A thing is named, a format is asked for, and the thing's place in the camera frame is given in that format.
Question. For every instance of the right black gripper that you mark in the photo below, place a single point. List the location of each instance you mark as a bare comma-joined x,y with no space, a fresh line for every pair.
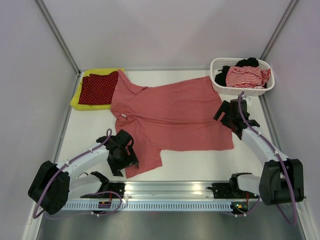
225,107

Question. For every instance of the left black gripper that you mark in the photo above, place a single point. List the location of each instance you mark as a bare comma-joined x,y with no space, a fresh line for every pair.
130,160

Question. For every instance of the pink red garment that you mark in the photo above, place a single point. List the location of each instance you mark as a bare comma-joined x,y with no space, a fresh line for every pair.
174,117

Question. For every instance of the red polka dot garment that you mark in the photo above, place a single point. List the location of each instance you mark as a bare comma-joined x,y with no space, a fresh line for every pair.
97,90

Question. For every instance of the yellow-green trousers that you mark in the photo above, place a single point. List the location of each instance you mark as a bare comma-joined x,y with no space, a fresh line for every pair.
75,99

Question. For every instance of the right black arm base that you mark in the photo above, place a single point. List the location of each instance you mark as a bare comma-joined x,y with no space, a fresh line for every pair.
223,190

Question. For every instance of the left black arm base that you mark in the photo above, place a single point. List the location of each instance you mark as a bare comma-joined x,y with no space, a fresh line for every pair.
105,189

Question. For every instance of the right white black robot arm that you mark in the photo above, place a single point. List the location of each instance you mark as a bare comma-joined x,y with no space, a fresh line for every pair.
282,178

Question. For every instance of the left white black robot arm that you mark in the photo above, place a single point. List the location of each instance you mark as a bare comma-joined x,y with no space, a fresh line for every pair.
72,169

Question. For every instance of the white plastic laundry basket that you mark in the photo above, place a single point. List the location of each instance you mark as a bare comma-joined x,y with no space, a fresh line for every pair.
217,65

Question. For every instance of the black garment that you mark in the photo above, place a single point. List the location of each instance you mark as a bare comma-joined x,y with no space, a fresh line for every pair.
220,78

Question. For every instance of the red white striped garment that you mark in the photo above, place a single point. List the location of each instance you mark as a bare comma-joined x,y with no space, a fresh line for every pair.
248,77

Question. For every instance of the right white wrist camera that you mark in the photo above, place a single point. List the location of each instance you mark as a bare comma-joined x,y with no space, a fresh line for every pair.
248,100

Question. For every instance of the aluminium mounting rail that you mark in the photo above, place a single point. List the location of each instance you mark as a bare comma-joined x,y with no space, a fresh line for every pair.
175,188

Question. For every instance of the white slotted cable duct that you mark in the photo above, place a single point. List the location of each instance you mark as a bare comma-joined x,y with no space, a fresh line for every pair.
210,206

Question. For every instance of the right aluminium frame post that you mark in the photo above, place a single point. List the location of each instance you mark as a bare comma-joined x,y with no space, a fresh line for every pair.
279,28

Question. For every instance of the aluminium frame post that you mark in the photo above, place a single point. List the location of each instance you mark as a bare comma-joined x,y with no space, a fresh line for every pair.
57,34
279,28

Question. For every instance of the left aluminium frame post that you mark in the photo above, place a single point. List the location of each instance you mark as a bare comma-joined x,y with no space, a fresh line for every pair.
57,34

